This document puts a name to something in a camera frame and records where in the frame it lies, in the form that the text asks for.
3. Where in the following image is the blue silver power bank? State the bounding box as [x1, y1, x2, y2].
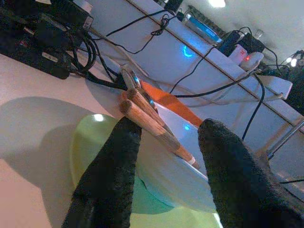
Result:
[183, 13, 223, 45]

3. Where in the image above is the wooden chopstick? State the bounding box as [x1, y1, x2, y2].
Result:
[121, 88, 176, 143]
[118, 99, 201, 170]

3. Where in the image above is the white power strip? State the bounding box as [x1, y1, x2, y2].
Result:
[238, 51, 265, 72]

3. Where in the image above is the black power strip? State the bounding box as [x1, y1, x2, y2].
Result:
[0, 7, 72, 80]

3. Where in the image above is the thick black cable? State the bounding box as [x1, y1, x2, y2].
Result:
[71, 35, 128, 91]

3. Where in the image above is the green plate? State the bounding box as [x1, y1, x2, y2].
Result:
[70, 114, 224, 228]

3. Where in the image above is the black device with lights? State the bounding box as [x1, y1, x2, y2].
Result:
[284, 49, 304, 114]

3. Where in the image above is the orange bowl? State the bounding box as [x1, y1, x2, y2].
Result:
[140, 80, 204, 128]

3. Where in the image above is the white flat box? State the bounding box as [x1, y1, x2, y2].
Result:
[260, 74, 294, 101]

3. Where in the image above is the black charger block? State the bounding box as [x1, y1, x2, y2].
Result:
[238, 33, 266, 55]
[218, 30, 245, 57]

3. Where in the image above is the white bowl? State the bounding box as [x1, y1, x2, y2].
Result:
[135, 104, 217, 213]

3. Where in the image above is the metal spoon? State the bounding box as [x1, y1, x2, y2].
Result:
[120, 67, 159, 114]

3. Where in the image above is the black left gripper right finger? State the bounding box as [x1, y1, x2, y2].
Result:
[198, 118, 304, 228]

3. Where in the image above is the black plug adapter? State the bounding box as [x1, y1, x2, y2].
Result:
[163, 0, 184, 12]

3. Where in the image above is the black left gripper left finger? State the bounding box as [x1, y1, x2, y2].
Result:
[61, 117, 143, 228]

